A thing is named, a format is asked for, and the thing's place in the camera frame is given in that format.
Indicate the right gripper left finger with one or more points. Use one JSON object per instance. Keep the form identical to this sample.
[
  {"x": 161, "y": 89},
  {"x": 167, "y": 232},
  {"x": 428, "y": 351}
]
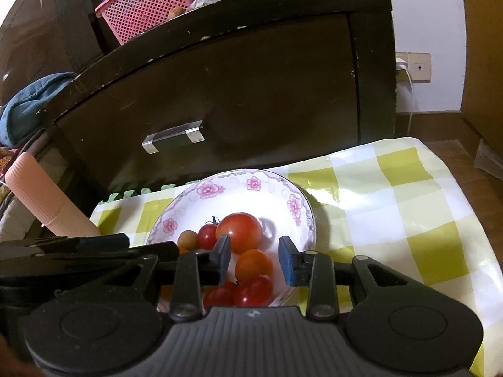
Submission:
[{"x": 195, "y": 270}]

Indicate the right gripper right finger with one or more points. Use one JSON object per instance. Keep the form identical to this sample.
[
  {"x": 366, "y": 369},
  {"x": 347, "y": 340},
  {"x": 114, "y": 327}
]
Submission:
[{"x": 312, "y": 270}]

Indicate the cherry tomato with stem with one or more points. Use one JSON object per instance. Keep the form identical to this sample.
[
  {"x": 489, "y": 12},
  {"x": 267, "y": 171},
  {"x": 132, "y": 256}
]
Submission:
[{"x": 206, "y": 237}]

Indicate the large red tomato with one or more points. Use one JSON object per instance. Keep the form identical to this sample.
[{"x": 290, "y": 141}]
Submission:
[{"x": 244, "y": 231}]

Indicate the white floral porcelain plate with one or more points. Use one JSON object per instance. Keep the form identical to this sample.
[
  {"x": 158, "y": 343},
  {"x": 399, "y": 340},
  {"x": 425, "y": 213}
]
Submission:
[{"x": 281, "y": 208}]

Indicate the pink ribbed cylinder case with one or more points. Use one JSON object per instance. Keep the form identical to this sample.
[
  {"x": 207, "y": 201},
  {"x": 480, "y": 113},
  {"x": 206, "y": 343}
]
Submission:
[{"x": 29, "y": 182}]

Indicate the green checkered tablecloth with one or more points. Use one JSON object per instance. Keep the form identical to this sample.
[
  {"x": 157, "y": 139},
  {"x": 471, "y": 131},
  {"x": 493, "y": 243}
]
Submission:
[{"x": 393, "y": 200}]

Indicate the blue cloth on bed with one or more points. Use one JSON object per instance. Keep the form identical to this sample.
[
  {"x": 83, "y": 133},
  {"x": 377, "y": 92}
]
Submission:
[{"x": 20, "y": 118}]

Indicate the dark wooden nightstand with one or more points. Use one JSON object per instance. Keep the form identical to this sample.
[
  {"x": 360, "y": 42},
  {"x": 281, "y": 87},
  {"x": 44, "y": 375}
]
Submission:
[{"x": 274, "y": 82}]

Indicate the pink plastic basket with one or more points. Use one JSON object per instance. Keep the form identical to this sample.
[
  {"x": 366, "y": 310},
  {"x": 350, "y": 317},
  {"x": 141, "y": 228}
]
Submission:
[{"x": 129, "y": 18}]

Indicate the silver drawer handle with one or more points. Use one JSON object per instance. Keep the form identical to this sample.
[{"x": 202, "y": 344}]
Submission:
[{"x": 185, "y": 134}]

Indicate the beige wall socket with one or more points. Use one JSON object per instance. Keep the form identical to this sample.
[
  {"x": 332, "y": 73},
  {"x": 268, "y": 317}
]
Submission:
[{"x": 418, "y": 66}]

